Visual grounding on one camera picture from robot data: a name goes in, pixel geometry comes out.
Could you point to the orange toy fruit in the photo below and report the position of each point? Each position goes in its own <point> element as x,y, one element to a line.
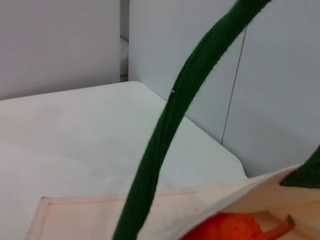
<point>225,227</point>

